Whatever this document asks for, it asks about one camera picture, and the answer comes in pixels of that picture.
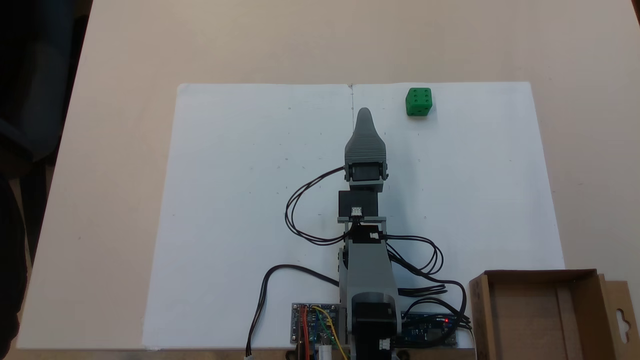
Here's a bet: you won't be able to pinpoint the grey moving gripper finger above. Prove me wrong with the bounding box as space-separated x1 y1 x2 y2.
344 107 389 181

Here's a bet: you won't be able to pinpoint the green dice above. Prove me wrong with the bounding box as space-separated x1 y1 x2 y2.
405 87 434 118

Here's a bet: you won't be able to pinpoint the white paper sheet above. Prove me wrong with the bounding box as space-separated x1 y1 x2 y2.
142 83 357 351
351 81 566 349

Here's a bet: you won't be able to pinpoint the blue circuit board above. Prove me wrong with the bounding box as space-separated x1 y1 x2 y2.
400 312 458 347

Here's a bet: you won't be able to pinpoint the brown cardboard box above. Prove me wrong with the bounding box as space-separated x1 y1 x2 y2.
468 269 640 360

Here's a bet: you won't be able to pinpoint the black gripper motor cable loop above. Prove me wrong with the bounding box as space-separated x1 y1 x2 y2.
284 166 353 247

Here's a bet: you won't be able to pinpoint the black wrist motor cable loop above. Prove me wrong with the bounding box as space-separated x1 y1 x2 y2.
378 233 445 277

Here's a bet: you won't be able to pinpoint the black power cable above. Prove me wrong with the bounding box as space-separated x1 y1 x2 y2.
244 264 342 359

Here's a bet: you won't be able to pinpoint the yellow wire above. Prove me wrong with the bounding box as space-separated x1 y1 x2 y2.
311 305 349 360

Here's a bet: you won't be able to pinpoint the circuit board with coloured wires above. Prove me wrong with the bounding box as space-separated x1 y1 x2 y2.
291 302 342 347

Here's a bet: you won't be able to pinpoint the black arm to board cable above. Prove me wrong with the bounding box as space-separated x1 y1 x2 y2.
392 279 474 347

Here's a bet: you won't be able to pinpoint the orange wire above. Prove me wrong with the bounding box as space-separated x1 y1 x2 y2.
298 306 312 360

